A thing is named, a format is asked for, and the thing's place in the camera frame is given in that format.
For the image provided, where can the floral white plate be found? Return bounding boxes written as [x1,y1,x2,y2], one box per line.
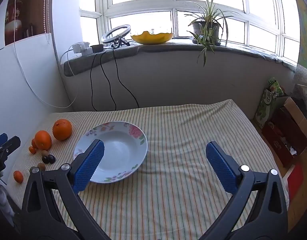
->
[73,121,148,183]

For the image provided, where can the patterned grey cloth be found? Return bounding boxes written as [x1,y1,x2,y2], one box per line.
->
[293,64,307,100]

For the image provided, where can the white framed window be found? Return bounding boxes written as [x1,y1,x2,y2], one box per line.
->
[78,0,301,65]

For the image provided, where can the large round orange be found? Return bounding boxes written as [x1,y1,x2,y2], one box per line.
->
[52,119,73,141]

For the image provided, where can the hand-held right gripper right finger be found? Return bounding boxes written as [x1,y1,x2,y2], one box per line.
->
[198,141,290,240]

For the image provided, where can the red flat object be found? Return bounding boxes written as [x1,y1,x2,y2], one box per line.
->
[287,164,305,195]

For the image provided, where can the green printed bag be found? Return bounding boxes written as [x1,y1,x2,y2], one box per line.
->
[255,77,285,128]

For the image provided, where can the red vase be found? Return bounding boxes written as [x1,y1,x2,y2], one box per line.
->
[5,1,22,44]

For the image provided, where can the white cable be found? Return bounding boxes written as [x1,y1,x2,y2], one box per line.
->
[13,0,79,108]

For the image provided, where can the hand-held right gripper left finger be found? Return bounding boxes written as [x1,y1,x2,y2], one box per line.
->
[20,139,111,240]

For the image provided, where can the white cabinet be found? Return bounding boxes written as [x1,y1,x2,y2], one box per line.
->
[0,32,72,155]

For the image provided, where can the dark red box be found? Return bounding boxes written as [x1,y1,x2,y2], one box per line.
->
[262,107,307,167]

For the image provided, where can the yellow bowl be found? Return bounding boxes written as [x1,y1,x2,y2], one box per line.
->
[131,31,174,45]

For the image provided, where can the cardboard box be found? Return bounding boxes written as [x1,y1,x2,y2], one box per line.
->
[281,96,307,140]

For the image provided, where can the person's left hand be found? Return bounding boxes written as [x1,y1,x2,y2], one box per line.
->
[0,181,15,228]

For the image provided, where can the oval orange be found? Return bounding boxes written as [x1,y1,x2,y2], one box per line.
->
[34,130,52,150]

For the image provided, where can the striped tablecloth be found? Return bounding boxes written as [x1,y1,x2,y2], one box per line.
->
[6,99,290,240]

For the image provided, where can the dark books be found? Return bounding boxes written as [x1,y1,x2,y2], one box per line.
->
[23,24,35,38]

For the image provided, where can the grey windowsill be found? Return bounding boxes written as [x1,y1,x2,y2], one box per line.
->
[63,41,296,77]

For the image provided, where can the potted spider plant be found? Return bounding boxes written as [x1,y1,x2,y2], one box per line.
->
[183,0,235,67]

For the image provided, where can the ring light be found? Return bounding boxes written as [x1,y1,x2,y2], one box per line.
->
[101,24,132,49]

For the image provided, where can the wall poster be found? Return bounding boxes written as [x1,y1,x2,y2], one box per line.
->
[291,0,307,68]

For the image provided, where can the beaded blind cord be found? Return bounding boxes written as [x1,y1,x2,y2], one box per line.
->
[43,0,49,43]

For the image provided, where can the black cable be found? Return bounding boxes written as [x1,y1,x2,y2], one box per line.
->
[90,52,98,111]
[100,51,117,111]
[112,46,139,110]

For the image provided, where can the white power strip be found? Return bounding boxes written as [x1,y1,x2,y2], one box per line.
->
[73,42,92,55]

